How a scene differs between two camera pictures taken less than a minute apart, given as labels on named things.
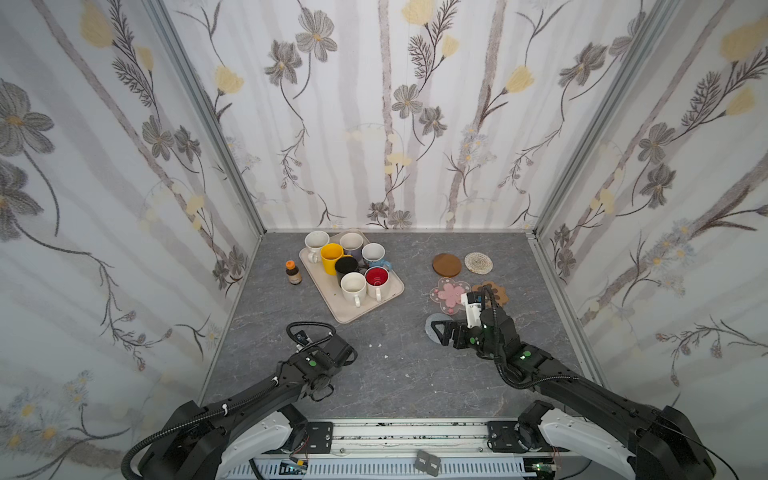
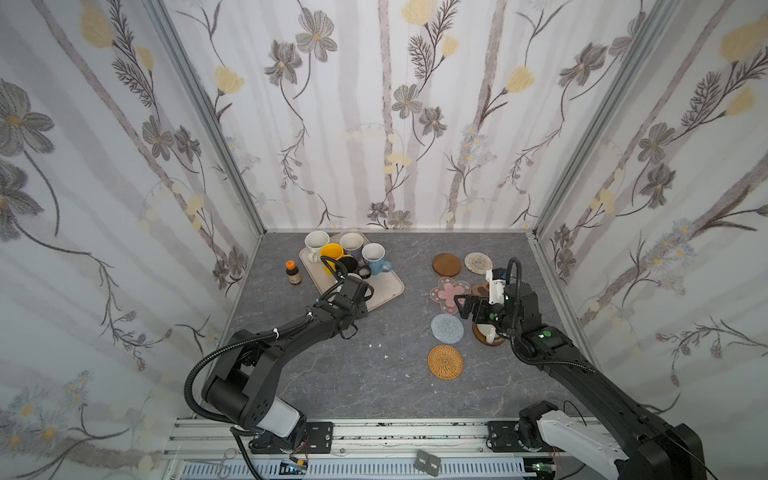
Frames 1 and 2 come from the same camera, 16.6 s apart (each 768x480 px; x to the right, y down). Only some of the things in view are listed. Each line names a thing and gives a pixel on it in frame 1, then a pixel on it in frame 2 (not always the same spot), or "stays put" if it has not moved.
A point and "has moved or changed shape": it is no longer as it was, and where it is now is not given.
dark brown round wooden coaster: (447, 264) stays put
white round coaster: (478, 263) stays put
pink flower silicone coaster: (449, 295) stays put
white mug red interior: (377, 279) has moved or changed shape
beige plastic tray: (343, 309) stays put
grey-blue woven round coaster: (441, 327) stays put
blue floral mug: (373, 255) stays put
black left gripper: (339, 349) -> (354, 288)
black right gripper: (460, 333) -> (480, 308)
